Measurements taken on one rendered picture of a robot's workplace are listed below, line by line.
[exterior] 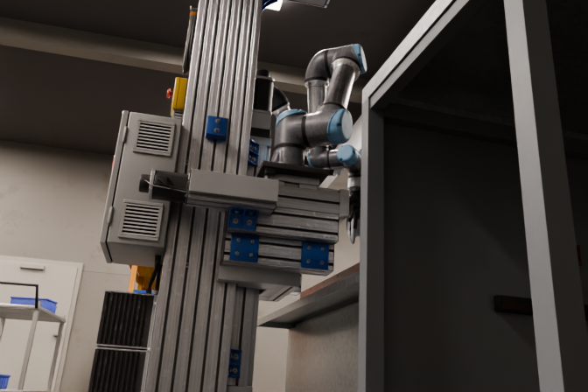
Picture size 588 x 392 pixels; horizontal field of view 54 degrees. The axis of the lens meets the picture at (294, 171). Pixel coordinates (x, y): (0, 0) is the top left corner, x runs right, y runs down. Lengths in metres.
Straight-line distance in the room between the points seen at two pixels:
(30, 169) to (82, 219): 1.24
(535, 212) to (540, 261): 0.06
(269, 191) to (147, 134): 0.53
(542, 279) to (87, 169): 10.00
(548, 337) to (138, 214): 1.46
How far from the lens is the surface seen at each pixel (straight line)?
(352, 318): 2.13
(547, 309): 0.75
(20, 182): 10.61
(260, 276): 1.93
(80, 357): 9.90
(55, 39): 7.18
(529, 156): 0.81
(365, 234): 1.28
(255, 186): 1.73
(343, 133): 1.94
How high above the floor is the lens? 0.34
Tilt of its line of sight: 21 degrees up
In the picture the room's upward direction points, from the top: 3 degrees clockwise
